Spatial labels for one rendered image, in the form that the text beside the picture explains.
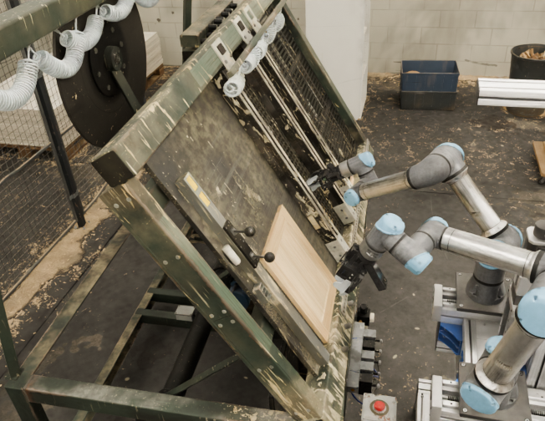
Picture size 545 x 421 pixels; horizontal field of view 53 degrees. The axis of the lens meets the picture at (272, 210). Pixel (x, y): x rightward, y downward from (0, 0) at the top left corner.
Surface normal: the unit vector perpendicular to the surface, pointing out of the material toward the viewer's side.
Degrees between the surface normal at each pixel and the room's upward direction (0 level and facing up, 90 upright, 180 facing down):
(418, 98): 90
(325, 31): 90
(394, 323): 0
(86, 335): 0
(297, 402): 90
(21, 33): 90
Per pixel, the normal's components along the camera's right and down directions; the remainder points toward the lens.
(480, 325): -0.05, -0.82
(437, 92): -0.18, 0.58
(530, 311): -0.61, 0.37
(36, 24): 0.98, 0.07
